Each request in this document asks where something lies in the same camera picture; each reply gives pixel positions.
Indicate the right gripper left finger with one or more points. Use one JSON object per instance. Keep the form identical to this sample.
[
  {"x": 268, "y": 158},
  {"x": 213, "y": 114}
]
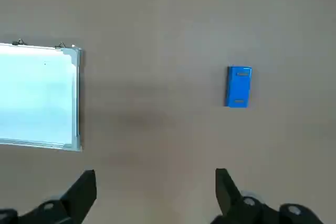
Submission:
[{"x": 65, "y": 203}]

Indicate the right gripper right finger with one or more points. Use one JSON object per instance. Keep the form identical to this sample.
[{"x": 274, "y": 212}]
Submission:
[{"x": 236, "y": 208}]

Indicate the blue whiteboard eraser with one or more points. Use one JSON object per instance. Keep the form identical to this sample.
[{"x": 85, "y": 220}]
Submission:
[{"x": 239, "y": 87}]

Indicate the silver-framed whiteboard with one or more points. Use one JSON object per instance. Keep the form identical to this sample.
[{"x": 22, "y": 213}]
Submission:
[{"x": 36, "y": 95}]

